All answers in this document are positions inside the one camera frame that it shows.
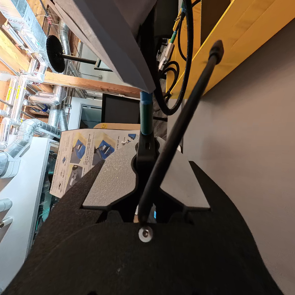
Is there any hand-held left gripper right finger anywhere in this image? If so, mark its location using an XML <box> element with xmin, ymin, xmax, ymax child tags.
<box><xmin>157</xmin><ymin>137</ymin><xmax>210</xmax><ymax>211</ymax></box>

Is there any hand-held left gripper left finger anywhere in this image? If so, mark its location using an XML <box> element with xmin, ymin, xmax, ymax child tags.
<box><xmin>82</xmin><ymin>139</ymin><xmax>139</xmax><ymax>210</ymax></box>

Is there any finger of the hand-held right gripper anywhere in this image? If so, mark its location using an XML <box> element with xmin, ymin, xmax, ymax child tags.
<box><xmin>154</xmin><ymin>0</ymin><xmax>180</xmax><ymax>38</ymax></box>
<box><xmin>53</xmin><ymin>0</ymin><xmax>158</xmax><ymax>93</ymax></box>

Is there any black adapter box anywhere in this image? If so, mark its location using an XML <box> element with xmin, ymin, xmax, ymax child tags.
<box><xmin>132</xmin><ymin>40</ymin><xmax>224</xmax><ymax>225</ymax></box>

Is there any black braided usb cable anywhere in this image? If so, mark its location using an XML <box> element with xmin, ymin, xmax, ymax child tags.
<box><xmin>161</xmin><ymin>60</ymin><xmax>180</xmax><ymax>97</ymax></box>

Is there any yellow plastic bin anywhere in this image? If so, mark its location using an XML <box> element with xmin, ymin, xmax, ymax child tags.
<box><xmin>165</xmin><ymin>0</ymin><xmax>295</xmax><ymax>100</ymax></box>

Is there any printed instruction sheet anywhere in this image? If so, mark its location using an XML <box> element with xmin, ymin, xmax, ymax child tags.
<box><xmin>49</xmin><ymin>129</ymin><xmax>140</xmax><ymax>199</ymax></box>

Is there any black round disc on pole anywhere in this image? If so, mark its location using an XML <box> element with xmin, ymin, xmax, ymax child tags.
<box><xmin>46</xmin><ymin>35</ymin><xmax>97</xmax><ymax>74</ymax></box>

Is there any black framed monitor on pole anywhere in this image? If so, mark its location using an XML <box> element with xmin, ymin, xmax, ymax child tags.
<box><xmin>101</xmin><ymin>93</ymin><xmax>141</xmax><ymax>125</ymax></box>

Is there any silver metal air duct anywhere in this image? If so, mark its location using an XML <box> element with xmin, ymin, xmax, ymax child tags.
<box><xmin>0</xmin><ymin>119</ymin><xmax>62</xmax><ymax>179</ymax></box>

